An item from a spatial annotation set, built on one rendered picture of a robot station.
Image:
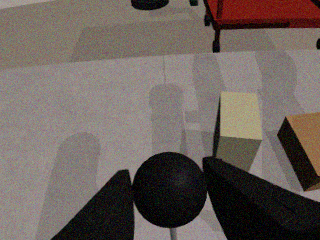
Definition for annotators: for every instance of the french press with black plunger knob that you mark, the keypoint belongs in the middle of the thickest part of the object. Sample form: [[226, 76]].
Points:
[[170, 190]]

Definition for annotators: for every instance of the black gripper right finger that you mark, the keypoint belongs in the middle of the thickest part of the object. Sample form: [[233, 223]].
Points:
[[250, 208]]

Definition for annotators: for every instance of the brown block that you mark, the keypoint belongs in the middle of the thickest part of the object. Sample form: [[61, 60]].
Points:
[[300, 137]]

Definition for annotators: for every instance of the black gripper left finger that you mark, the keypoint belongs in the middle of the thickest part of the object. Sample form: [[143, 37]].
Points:
[[107, 216]]

